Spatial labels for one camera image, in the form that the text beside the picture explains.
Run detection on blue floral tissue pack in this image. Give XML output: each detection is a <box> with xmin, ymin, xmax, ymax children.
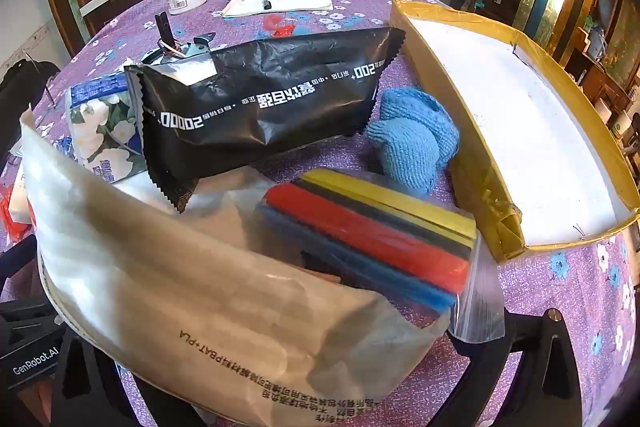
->
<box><xmin>65</xmin><ymin>70</ymin><xmax>146</xmax><ymax>183</ymax></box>

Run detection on black backpack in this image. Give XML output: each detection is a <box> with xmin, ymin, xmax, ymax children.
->
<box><xmin>0</xmin><ymin>58</ymin><xmax>60</xmax><ymax>168</ymax></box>

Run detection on black snack bag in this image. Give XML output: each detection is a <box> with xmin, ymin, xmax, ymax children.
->
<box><xmin>125</xmin><ymin>27</ymin><xmax>405</xmax><ymax>212</ymax></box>

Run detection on blue knitted cloth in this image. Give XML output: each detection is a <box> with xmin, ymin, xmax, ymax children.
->
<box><xmin>364</xmin><ymin>87</ymin><xmax>460</xmax><ymax>194</ymax></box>

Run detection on translucent mailer bag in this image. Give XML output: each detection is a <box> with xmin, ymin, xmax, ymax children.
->
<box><xmin>20</xmin><ymin>112</ymin><xmax>449</xmax><ymax>426</ymax></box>

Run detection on small motor with wires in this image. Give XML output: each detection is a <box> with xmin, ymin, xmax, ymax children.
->
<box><xmin>141</xmin><ymin>12</ymin><xmax>216</xmax><ymax>65</ymax></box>

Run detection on gold-edged white foam box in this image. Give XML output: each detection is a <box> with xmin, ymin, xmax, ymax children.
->
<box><xmin>390</xmin><ymin>0</ymin><xmax>639</xmax><ymax>262</ymax></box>

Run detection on white notepad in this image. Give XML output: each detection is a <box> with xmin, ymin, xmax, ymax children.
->
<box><xmin>221</xmin><ymin>0</ymin><xmax>333</xmax><ymax>18</ymax></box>

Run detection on red and blue cloth scrap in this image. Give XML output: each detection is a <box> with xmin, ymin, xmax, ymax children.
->
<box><xmin>262</xmin><ymin>14</ymin><xmax>311</xmax><ymax>38</ymax></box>

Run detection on bagged colourful sponge strips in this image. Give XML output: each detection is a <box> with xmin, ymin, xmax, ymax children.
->
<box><xmin>258</xmin><ymin>168</ymin><xmax>506</xmax><ymax>343</ymax></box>

